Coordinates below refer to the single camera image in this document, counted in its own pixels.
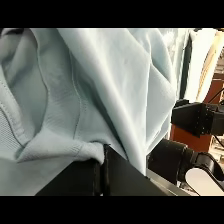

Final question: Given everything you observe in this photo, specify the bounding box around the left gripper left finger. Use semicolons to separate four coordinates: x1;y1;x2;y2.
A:
34;159;103;197

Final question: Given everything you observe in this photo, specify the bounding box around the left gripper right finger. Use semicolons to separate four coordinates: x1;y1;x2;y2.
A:
102;144;168;197

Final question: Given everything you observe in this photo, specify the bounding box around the light blue shirt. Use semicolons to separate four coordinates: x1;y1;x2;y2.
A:
0;28;190;197

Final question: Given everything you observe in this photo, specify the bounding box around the silver frame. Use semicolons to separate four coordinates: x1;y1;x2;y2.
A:
145;168;202;197

